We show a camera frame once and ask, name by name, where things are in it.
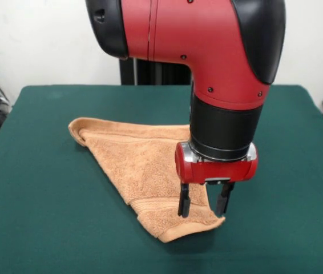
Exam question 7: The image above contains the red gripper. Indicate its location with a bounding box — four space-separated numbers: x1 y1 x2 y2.
174 141 259 219

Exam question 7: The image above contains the tan terry towel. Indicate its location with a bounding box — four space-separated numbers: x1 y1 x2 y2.
67 116 226 244

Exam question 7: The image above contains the dark green table cloth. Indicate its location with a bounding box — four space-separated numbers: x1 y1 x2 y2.
0 83 323 274

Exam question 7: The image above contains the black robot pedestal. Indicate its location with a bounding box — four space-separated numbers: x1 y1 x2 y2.
119 56 194 86

